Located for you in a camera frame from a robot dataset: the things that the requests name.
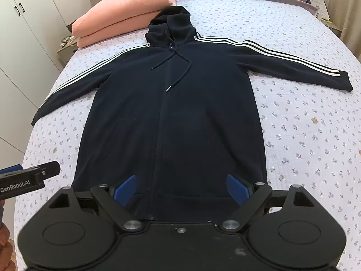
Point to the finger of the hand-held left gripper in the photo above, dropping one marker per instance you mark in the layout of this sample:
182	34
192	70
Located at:
51	169
11	168

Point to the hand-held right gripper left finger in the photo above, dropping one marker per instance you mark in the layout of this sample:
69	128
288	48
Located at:
125	189

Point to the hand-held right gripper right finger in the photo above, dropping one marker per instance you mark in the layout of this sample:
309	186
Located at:
237	189

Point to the navy striped hoodie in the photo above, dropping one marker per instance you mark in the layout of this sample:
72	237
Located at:
180	113

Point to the person's left hand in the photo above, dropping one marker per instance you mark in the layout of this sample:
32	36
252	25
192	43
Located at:
4	242

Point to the floral quilted bedspread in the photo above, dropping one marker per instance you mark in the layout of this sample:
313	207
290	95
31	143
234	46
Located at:
304	124

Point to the bedside table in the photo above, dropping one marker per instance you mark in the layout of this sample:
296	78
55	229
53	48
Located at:
66	52

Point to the white wardrobe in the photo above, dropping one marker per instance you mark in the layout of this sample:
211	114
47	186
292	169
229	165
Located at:
31	34

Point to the folded pink blanket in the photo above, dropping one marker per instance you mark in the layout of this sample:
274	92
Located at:
118	14

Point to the white paper bag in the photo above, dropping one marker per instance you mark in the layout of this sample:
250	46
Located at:
317	0

